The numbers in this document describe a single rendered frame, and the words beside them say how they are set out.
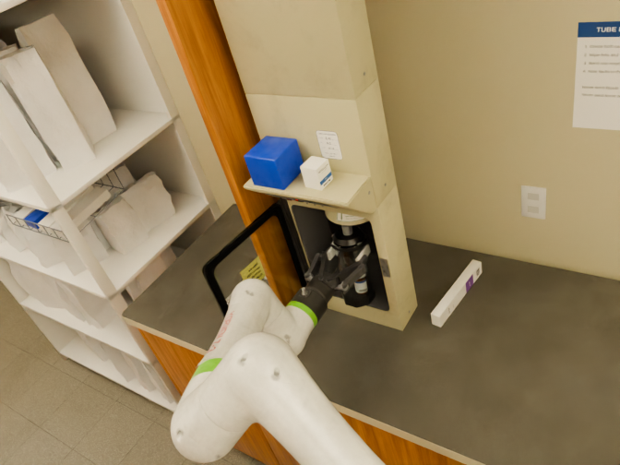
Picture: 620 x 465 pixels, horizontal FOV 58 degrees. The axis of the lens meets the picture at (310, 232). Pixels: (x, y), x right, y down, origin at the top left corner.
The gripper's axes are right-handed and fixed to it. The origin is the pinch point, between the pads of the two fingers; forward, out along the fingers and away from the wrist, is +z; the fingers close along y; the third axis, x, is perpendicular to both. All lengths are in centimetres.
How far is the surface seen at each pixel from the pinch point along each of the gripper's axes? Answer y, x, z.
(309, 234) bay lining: 14.2, -2.0, 0.5
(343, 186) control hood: -9.8, -30.3, -8.6
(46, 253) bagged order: 145, 21, -22
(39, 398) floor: 202, 121, -53
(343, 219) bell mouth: -1.3, -12.7, -1.1
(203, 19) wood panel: 23, -69, -3
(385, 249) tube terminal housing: -13.9, -6.4, -3.0
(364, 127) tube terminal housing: -14.2, -42.5, -1.4
